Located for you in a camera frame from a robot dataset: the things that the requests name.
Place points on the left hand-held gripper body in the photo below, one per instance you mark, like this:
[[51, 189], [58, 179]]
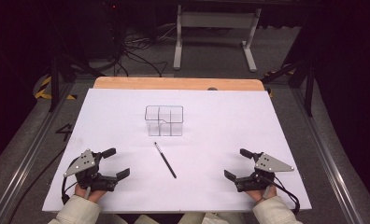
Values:
[[88, 177]]

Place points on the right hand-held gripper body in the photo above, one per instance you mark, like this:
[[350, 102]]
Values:
[[261, 174]]

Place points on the person's left hand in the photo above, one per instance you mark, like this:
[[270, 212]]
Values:
[[92, 196]]

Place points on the person's right hand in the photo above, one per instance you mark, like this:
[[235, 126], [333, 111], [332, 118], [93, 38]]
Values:
[[259, 196]]

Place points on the thin black pen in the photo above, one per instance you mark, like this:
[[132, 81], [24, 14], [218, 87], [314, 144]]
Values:
[[165, 160]]

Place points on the black floor tape mark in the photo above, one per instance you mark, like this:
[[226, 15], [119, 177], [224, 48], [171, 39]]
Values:
[[65, 132]]

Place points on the clear plastic divided container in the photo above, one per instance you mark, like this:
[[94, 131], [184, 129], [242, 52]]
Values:
[[164, 121]]

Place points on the yellow black floor tape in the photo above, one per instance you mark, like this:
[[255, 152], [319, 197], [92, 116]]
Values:
[[44, 93]]

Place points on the black tripod stand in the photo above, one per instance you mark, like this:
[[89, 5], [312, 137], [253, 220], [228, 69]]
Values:
[[309, 87], [54, 81]]

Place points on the aluminium floor rail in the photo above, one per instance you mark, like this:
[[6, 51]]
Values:
[[24, 161], [326, 165]]

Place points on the white metal desk frame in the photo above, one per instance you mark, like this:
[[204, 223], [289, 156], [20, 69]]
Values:
[[216, 19]]

